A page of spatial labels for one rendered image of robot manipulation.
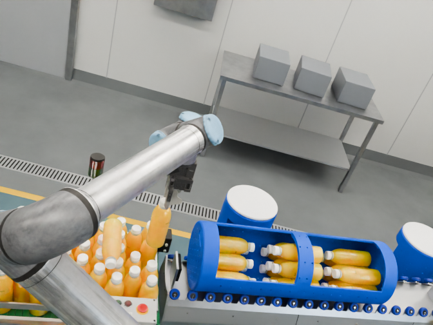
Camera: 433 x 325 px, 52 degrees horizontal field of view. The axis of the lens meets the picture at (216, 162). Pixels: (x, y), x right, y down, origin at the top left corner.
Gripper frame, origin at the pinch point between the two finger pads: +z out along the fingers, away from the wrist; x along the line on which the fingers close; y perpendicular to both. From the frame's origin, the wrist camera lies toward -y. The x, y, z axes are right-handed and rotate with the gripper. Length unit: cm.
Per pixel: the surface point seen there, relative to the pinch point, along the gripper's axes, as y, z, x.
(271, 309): 55, 44, -9
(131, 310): -6.9, 26.5, -27.8
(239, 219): 46, 36, 38
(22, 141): -95, 135, 225
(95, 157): -27.2, 10.2, 36.5
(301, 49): 162, 26, 319
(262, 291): 46, 30, -12
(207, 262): 20.2, 18.9, -9.7
